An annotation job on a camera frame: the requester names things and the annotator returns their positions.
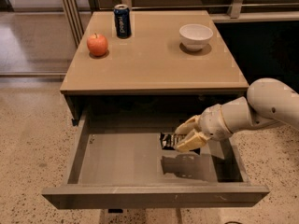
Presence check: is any open grey top drawer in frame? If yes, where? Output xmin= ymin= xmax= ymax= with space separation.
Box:
xmin=42 ymin=105 xmax=269 ymax=209

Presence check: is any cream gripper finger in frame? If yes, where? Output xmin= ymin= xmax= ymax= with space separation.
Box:
xmin=175 ymin=115 xmax=200 ymax=134
xmin=175 ymin=130 xmax=209 ymax=152

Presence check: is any red apple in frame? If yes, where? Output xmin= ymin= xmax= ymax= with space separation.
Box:
xmin=87 ymin=34 xmax=108 ymax=57

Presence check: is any blue pepsi can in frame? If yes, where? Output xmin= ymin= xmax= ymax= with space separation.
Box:
xmin=114 ymin=4 xmax=131 ymax=38

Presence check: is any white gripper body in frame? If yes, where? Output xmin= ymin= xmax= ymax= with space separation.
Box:
xmin=199 ymin=105 xmax=233 ymax=141

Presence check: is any tan cabinet with top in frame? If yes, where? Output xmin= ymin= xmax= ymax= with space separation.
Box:
xmin=61 ymin=10 xmax=249 ymax=119

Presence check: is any black rxbar chocolate bar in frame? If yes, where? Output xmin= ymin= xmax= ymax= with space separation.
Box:
xmin=160 ymin=133 xmax=186 ymax=150

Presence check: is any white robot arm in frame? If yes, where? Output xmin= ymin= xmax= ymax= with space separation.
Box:
xmin=175 ymin=78 xmax=299 ymax=152

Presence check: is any white ceramic bowl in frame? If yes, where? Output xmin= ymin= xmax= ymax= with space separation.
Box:
xmin=179 ymin=24 xmax=213 ymax=51

